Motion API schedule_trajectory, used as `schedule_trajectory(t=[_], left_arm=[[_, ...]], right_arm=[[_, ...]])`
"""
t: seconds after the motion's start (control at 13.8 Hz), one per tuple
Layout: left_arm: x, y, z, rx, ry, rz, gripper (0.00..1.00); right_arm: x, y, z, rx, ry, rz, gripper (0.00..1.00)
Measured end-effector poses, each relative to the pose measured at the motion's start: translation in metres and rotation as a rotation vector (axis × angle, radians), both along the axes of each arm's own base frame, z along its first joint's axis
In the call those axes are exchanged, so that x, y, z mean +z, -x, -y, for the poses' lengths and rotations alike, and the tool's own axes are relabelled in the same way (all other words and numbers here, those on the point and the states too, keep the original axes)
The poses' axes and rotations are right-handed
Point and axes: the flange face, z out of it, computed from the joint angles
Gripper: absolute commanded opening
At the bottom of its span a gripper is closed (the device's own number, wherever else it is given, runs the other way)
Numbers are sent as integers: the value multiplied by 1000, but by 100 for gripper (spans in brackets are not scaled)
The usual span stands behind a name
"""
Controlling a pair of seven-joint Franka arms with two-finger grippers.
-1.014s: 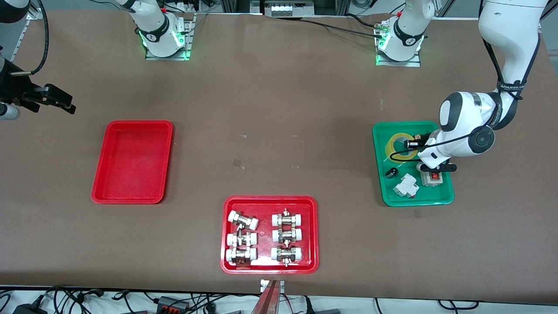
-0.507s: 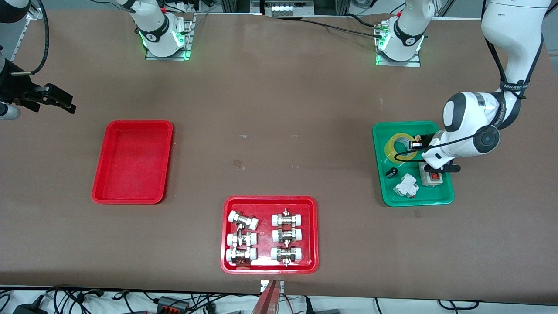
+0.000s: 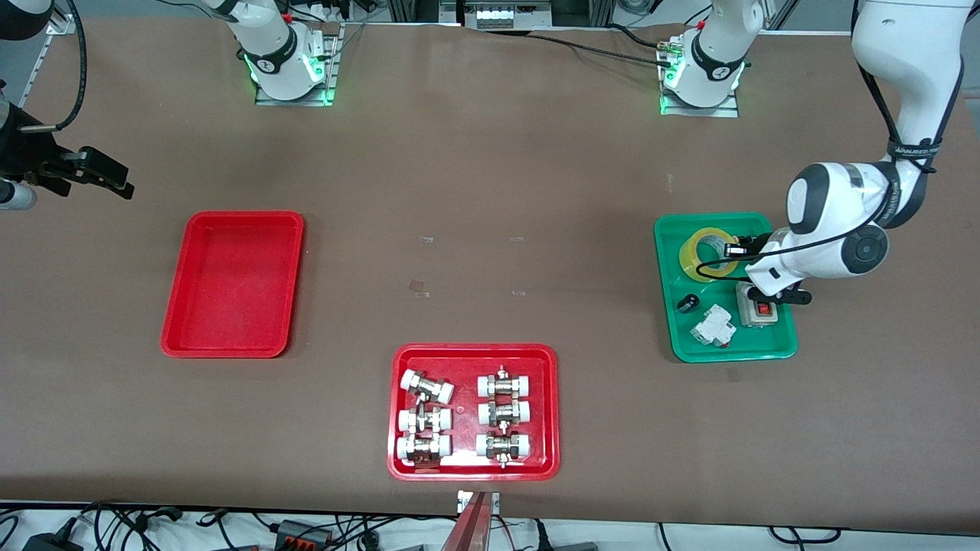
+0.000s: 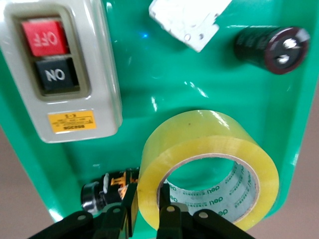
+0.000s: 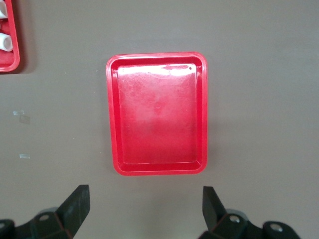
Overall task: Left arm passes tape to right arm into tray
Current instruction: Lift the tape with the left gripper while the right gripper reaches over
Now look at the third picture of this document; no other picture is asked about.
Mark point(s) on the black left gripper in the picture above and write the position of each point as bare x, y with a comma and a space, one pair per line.
754, 246

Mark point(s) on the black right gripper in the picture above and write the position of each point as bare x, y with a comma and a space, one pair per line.
17, 145

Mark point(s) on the yellow tape roll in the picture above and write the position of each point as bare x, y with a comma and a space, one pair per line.
687, 256

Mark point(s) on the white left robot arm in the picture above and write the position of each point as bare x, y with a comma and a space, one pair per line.
911, 76

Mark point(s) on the green plastic tray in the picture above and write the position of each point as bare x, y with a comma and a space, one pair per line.
720, 306

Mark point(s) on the empty red plastic tray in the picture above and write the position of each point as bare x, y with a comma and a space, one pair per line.
230, 291

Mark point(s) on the red tray with fittings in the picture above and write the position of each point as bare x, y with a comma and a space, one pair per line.
467, 405

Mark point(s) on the small black cylinder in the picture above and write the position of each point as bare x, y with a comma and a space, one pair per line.
687, 304

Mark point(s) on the white circuit breaker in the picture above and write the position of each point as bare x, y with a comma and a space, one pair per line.
712, 327

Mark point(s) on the white-capped metal pipe fitting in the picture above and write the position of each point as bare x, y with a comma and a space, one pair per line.
504, 446
423, 419
427, 386
423, 448
504, 385
504, 413

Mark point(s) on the white terminal block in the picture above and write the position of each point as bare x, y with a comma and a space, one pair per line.
498, 17

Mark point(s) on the black plug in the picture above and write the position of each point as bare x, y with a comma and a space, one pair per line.
566, 545

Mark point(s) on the black power adapter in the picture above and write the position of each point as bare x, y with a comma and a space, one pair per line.
50, 542

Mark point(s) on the red aluminium bar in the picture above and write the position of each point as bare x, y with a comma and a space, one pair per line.
468, 532

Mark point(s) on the black orange connector box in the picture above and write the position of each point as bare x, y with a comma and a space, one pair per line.
302, 533

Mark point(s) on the grey push-button switch box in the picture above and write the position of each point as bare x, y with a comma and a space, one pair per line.
758, 317

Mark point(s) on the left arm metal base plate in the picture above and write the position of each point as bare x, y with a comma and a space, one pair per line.
727, 111

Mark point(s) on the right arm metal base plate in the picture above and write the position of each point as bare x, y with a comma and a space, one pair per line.
331, 69

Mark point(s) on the aluminium frame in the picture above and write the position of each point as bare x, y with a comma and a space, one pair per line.
582, 9

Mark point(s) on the white metal bracket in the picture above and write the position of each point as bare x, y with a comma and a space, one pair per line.
462, 501

